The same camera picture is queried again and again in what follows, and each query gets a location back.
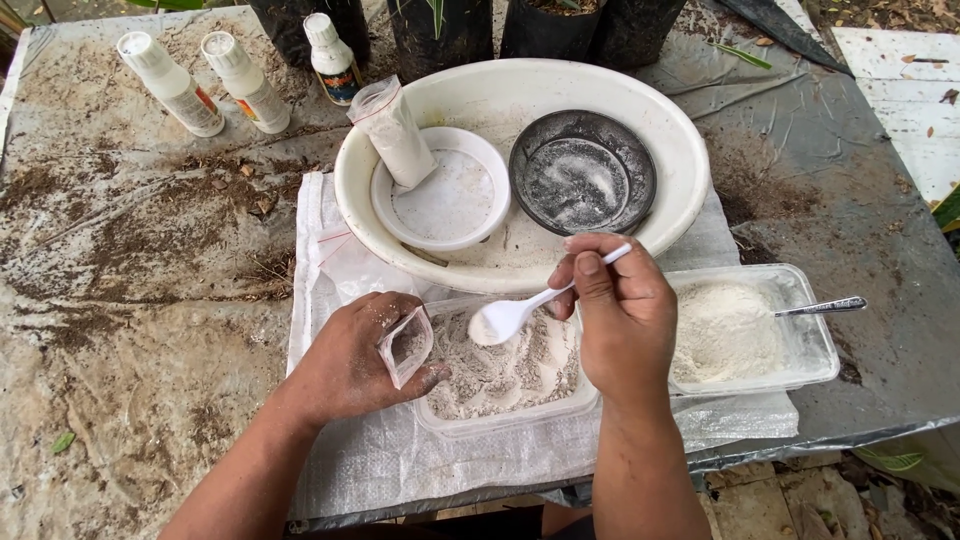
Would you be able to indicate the small white bottle dark label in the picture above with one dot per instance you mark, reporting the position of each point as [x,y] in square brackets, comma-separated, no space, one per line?
[334,64]

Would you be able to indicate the small clear zip bag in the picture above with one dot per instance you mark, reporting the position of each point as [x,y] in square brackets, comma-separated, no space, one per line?
[409,349]

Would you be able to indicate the small white plastic bowl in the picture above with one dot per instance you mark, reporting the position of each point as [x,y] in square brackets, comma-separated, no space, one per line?
[450,202]

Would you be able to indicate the white bottle with orange label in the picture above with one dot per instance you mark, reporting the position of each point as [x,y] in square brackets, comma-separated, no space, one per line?
[251,86]

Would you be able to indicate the white painted board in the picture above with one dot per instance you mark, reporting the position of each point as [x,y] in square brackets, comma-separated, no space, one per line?
[900,112]

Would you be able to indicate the clear tub of grey powder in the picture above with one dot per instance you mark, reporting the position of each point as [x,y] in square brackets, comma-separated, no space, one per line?
[510,375]

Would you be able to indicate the white woven sack cloth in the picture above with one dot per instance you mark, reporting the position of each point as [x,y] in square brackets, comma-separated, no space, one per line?
[375,465]

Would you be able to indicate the white bottle with red label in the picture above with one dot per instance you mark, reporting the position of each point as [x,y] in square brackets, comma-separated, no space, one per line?
[176,86]

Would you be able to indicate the person's dark shorts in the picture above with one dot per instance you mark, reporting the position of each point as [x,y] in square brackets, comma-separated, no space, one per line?
[487,525]

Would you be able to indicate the black plastic strip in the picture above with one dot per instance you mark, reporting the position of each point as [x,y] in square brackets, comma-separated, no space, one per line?
[780,30]

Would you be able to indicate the black plant pot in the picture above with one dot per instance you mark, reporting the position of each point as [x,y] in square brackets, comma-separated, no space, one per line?
[547,34]
[442,45]
[637,30]
[300,30]

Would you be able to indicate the metal spoon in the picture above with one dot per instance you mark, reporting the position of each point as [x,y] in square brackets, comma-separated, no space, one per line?
[825,305]

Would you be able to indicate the person's left hand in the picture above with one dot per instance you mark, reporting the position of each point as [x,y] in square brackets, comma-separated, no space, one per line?
[345,367]

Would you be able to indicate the empty clear zip bags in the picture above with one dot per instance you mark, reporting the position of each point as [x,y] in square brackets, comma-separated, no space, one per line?
[352,262]

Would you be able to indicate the person's right hand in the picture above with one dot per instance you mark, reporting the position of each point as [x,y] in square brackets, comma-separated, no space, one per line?
[626,322]

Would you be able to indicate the zip bag filled with powder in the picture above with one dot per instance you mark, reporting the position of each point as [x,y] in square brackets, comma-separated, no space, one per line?
[394,135]

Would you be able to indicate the black round plastic dish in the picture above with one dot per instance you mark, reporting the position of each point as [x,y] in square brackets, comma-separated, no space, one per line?
[581,176]

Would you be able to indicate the clear tub of white powder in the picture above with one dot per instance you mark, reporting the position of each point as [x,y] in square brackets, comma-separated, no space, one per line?
[735,337]

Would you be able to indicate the small green leaf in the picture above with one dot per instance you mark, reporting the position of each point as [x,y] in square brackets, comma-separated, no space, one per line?
[63,442]

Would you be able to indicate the white plastic spoon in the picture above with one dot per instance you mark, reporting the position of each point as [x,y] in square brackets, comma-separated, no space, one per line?
[502,319]

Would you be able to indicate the long green leaf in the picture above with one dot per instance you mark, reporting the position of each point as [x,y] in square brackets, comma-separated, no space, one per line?
[742,55]

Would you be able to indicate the grey plastic table sheet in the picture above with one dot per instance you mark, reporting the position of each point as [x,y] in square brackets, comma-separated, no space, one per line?
[150,300]

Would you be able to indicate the large white plastic basin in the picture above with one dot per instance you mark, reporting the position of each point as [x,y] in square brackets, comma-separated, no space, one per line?
[465,90]

